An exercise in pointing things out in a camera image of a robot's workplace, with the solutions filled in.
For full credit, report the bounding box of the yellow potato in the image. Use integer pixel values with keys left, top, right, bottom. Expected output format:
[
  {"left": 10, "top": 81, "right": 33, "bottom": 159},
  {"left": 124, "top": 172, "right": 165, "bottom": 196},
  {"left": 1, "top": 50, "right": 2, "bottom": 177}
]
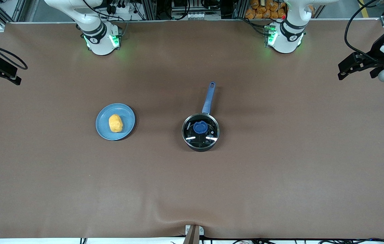
[{"left": 108, "top": 114, "right": 124, "bottom": 133}]

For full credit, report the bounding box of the glass lid with blue knob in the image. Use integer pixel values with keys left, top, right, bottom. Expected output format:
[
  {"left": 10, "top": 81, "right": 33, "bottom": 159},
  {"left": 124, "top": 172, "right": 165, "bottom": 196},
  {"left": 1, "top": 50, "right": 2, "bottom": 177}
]
[{"left": 183, "top": 114, "right": 219, "bottom": 145}]

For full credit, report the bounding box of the bag of orange items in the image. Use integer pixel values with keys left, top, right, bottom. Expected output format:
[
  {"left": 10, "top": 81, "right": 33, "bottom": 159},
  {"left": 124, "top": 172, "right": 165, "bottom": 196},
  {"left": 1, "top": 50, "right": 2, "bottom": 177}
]
[{"left": 245, "top": 0, "right": 287, "bottom": 20}]

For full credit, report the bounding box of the blue round plate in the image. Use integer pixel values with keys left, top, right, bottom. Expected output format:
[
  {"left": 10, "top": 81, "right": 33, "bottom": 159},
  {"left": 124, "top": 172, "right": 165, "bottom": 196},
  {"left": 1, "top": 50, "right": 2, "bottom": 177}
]
[{"left": 95, "top": 103, "right": 136, "bottom": 141}]

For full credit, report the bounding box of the white terminal strip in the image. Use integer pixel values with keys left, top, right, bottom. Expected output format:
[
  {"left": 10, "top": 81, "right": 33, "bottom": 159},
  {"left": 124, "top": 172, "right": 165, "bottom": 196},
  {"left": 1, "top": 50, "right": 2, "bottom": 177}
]
[{"left": 184, "top": 12, "right": 210, "bottom": 20}]

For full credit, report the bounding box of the brown table mat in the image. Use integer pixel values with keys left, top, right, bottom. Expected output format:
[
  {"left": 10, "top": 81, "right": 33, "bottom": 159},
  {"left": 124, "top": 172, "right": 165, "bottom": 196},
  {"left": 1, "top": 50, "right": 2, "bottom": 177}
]
[{"left": 0, "top": 20, "right": 384, "bottom": 240}]

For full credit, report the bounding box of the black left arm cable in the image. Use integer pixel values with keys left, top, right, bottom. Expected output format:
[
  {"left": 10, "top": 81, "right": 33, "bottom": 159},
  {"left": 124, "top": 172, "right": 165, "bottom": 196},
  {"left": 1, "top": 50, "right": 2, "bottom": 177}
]
[{"left": 344, "top": 0, "right": 384, "bottom": 64}]

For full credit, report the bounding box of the dark pot with blue handle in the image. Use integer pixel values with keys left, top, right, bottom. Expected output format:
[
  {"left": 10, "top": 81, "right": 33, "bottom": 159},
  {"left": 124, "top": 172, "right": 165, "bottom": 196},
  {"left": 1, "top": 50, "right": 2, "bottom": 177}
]
[{"left": 182, "top": 81, "right": 220, "bottom": 152}]

